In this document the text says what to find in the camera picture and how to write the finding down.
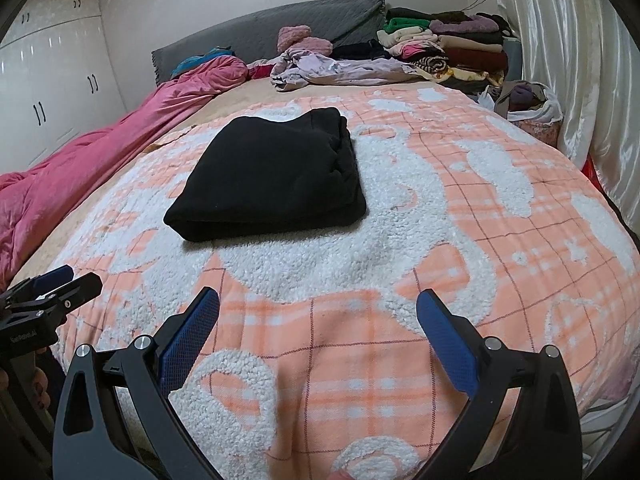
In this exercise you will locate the red cloth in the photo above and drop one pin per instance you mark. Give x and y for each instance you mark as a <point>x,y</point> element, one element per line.
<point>262,71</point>

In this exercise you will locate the pink quilt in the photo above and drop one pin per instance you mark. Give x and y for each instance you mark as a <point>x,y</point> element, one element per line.
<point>100,150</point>

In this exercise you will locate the pale pink knit garment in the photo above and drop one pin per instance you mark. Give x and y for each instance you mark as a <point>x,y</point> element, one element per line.
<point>317,45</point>

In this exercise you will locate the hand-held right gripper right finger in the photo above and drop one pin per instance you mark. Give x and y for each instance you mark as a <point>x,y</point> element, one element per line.
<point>447,340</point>

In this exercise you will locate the grey padded headboard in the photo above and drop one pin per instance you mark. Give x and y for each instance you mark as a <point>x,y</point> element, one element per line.
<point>260,30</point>

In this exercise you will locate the black sweater with orange cuffs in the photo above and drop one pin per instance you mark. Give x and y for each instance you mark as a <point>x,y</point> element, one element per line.
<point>265,180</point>

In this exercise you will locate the white plastic bag of clothes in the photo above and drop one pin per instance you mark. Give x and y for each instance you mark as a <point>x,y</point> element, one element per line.
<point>547,110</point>

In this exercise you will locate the blue cloth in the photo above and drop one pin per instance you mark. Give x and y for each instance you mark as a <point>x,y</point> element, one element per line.
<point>192,62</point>

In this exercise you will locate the person's right hand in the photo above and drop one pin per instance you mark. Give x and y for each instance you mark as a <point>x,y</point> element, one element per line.
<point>340,475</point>

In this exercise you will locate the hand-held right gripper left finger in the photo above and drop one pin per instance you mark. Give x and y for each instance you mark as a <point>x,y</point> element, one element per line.
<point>192,332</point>

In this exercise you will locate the red fabric item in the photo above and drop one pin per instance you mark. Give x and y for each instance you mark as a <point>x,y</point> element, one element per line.
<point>594,172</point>

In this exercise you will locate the white satin curtain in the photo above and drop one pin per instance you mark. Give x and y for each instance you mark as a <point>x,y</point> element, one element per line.
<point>575,60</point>

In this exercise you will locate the pink fluffy cushion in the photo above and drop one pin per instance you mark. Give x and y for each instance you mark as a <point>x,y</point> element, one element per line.
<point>292,37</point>

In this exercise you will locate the crumpled lilac garment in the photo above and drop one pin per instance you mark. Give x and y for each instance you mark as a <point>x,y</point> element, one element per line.
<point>350,67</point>

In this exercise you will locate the white wardrobe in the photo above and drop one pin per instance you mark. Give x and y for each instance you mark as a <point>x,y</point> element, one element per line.
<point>60,70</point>

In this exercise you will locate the peach plaid fleece blanket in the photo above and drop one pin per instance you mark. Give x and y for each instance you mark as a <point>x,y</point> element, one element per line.
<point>350,270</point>

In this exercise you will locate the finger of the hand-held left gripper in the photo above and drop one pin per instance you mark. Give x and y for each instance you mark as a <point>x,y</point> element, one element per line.
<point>57,275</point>
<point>80,290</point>

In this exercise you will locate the person's left hand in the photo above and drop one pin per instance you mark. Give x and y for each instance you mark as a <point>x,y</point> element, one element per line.
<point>41,387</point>

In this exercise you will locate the grey blue pillow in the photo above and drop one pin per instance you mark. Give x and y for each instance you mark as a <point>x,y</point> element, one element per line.
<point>512,57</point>

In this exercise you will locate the stack of folded clothes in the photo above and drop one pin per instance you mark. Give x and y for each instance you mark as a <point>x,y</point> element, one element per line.
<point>470,45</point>

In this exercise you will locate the black folded garment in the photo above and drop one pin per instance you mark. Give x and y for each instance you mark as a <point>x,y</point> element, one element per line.
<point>357,50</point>

